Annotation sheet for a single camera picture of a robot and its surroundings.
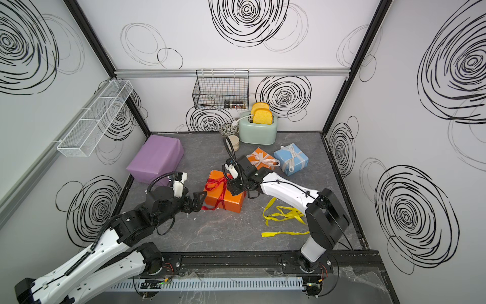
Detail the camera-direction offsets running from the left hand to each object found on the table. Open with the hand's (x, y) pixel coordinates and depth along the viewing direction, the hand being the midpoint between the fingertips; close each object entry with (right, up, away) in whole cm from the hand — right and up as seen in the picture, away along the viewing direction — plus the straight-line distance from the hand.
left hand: (198, 192), depth 73 cm
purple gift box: (-26, +13, +22) cm, 36 cm away
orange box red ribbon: (+6, -3, +10) cm, 12 cm away
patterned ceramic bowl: (+7, +29, +47) cm, 56 cm away
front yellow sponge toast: (+28, +35, +29) cm, 53 cm away
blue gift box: (+39, +14, +29) cm, 51 cm away
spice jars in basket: (+13, +38, +14) cm, 42 cm away
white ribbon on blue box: (+45, +13, +26) cm, 53 cm away
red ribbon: (+3, +1, +12) cm, 13 cm away
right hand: (+13, +1, +11) cm, 17 cm away
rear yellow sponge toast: (+26, +41, +33) cm, 59 cm away
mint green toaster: (+23, +26, +38) cm, 51 cm away
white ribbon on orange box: (+30, +12, +24) cm, 40 cm away
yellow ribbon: (+37, -13, +14) cm, 42 cm away
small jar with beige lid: (+12, +21, +46) cm, 52 cm away
